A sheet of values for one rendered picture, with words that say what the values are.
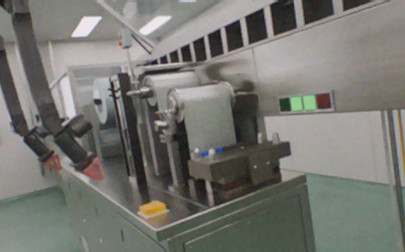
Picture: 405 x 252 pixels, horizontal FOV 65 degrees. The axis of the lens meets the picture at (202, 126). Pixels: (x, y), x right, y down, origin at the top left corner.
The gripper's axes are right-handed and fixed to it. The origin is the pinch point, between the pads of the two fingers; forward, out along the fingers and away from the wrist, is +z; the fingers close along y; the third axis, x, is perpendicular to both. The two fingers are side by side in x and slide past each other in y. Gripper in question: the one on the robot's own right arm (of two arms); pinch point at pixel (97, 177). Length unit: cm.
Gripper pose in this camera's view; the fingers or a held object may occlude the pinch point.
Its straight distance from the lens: 118.7
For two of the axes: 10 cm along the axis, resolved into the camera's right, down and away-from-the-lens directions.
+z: 5.1, 7.7, 3.9
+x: -5.8, 6.4, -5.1
